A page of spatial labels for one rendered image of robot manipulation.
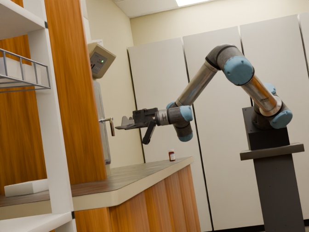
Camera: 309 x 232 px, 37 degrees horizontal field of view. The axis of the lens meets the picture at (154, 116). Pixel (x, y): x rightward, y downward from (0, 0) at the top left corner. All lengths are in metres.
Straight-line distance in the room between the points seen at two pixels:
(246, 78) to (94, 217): 1.07
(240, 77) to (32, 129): 0.90
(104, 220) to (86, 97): 0.76
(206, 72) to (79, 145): 0.70
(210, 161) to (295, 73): 1.28
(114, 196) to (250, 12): 4.55
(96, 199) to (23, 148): 0.80
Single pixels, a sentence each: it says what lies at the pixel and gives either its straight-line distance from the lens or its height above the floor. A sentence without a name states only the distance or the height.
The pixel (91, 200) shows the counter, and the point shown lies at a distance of 1.23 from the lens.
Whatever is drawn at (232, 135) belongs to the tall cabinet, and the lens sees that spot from 4.95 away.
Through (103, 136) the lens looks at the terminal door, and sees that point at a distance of 2.18.
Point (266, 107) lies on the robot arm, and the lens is 2.26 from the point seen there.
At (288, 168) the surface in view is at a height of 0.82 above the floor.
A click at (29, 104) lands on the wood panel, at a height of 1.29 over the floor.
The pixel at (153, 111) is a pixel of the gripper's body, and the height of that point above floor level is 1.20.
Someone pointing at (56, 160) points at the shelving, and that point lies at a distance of 1.07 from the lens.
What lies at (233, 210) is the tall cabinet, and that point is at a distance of 5.02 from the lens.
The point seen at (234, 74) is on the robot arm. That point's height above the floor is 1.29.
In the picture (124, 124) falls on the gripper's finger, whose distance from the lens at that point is 2.11.
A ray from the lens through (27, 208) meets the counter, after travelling 1.30.
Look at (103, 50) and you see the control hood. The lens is 2.07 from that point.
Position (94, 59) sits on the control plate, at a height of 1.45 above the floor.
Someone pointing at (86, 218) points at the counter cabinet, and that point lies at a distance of 1.24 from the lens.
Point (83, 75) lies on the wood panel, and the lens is 1.88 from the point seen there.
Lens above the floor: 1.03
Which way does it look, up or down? 4 degrees up
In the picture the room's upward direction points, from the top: 9 degrees counter-clockwise
